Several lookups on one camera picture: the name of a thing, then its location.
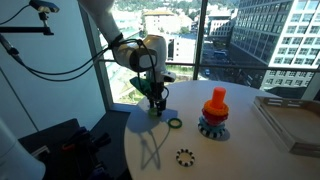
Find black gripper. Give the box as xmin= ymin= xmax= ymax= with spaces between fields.
xmin=146 ymin=80 xmax=169 ymax=117

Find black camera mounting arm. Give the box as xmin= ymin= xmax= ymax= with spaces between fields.
xmin=0 ymin=11 xmax=55 ymax=36

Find light blue ring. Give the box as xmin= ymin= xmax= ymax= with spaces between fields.
xmin=198 ymin=115 xmax=228 ymax=133

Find lime green ring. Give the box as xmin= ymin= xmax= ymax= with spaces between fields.
xmin=148 ymin=107 xmax=161 ymax=118

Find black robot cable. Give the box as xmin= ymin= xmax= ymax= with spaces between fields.
xmin=0 ymin=33 xmax=171 ymax=103

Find dark window handrail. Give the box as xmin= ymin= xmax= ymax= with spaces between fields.
xmin=98 ymin=59 xmax=320 ymax=73

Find wide pale window mullion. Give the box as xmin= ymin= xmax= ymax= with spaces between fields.
xmin=78 ymin=0 xmax=114 ymax=111

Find blue bar clamp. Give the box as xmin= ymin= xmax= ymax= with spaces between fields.
xmin=68 ymin=126 xmax=91 ymax=148
xmin=88 ymin=165 xmax=109 ymax=180

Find pale wooden tray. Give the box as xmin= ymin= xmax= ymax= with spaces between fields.
xmin=251 ymin=95 xmax=320 ymax=158

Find red ring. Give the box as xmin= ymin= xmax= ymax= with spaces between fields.
xmin=201 ymin=108 xmax=230 ymax=127

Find black robot cart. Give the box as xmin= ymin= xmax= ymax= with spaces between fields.
xmin=18 ymin=109 xmax=132 ymax=180

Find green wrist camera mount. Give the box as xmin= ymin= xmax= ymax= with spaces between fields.
xmin=129 ymin=76 xmax=153 ymax=98

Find orange ring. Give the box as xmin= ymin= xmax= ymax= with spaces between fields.
xmin=203 ymin=99 xmax=230 ymax=117

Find white rounded housing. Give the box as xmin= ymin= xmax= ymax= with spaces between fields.
xmin=0 ymin=118 xmax=47 ymax=180

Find narrow window mullion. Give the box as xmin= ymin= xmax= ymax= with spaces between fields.
xmin=192 ymin=0 xmax=209 ymax=81

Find dark green ring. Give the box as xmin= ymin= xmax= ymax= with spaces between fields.
xmin=167 ymin=117 xmax=183 ymax=130

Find small black white ring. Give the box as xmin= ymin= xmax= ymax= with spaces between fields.
xmin=175 ymin=148 xmax=196 ymax=168

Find grey stereo camera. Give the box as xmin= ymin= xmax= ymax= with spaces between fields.
xmin=29 ymin=0 xmax=60 ymax=14

